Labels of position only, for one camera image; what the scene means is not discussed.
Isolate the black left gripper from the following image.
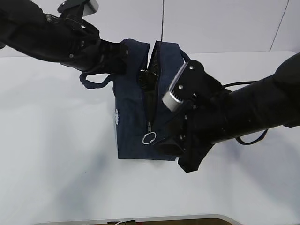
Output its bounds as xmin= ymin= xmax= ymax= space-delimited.
xmin=44 ymin=13 xmax=129 ymax=74

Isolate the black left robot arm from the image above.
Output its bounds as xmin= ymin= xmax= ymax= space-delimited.
xmin=0 ymin=0 xmax=128 ymax=75

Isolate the dark blue lunch bag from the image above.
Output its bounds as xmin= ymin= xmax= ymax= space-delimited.
xmin=80 ymin=39 xmax=189 ymax=161

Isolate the metal zipper pull ring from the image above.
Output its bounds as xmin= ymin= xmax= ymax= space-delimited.
xmin=142 ymin=121 xmax=157 ymax=145

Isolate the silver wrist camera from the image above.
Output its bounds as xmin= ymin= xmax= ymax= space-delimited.
xmin=162 ymin=63 xmax=188 ymax=112
xmin=57 ymin=0 xmax=99 ymax=16

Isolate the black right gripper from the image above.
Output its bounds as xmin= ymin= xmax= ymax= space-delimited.
xmin=154 ymin=60 xmax=234 ymax=173

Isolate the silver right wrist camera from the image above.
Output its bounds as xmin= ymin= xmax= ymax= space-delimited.
xmin=162 ymin=63 xmax=188 ymax=112

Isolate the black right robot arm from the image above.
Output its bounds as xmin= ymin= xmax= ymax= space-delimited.
xmin=154 ymin=54 xmax=300 ymax=173

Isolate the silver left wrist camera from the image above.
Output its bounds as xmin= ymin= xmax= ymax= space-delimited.
xmin=57 ymin=0 xmax=99 ymax=16

